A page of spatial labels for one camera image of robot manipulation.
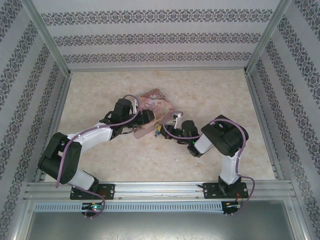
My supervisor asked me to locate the pink fairy print tin box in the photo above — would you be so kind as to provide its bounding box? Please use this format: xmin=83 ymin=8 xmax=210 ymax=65
xmin=132 ymin=87 xmax=176 ymax=140

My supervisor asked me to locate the small circuit board black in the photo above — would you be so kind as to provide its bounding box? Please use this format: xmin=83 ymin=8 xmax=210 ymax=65
xmin=223 ymin=201 xmax=241 ymax=210

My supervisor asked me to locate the grey metal sheet tray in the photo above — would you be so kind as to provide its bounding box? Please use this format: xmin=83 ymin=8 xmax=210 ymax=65
xmin=23 ymin=211 xmax=298 ymax=240

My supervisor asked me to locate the small circuit board green light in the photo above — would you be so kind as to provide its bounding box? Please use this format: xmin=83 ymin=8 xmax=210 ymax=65
xmin=81 ymin=202 xmax=104 ymax=212

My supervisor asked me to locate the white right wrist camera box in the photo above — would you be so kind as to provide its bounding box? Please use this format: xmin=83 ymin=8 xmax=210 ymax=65
xmin=172 ymin=112 xmax=184 ymax=130

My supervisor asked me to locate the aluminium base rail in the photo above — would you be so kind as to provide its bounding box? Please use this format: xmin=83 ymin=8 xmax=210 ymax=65
xmin=24 ymin=181 xmax=296 ymax=201

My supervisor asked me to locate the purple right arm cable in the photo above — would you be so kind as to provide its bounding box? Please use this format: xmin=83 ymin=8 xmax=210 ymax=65
xmin=162 ymin=111 xmax=256 ymax=219

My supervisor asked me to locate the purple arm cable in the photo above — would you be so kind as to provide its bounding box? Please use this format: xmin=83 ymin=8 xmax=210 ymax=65
xmin=162 ymin=111 xmax=256 ymax=219
xmin=54 ymin=94 xmax=141 ymax=219

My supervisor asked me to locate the aluminium side rail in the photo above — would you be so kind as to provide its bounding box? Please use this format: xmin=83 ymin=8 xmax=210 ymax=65
xmin=244 ymin=71 xmax=285 ymax=181
xmin=34 ymin=72 xmax=73 ymax=182

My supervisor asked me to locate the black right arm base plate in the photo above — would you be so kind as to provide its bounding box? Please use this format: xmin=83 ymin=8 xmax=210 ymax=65
xmin=201 ymin=182 xmax=250 ymax=200

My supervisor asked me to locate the white slotted cable duct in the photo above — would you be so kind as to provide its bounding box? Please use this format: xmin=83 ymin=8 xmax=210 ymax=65
xmin=33 ymin=201 xmax=224 ymax=214

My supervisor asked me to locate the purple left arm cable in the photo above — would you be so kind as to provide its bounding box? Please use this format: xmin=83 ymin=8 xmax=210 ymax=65
xmin=54 ymin=94 xmax=141 ymax=219

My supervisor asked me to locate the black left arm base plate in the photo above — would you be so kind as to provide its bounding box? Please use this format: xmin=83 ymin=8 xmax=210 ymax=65
xmin=69 ymin=183 xmax=116 ymax=201

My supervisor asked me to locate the aluminium frame post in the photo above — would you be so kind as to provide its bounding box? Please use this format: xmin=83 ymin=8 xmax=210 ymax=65
xmin=23 ymin=0 xmax=73 ymax=77
xmin=245 ymin=0 xmax=294 ymax=74

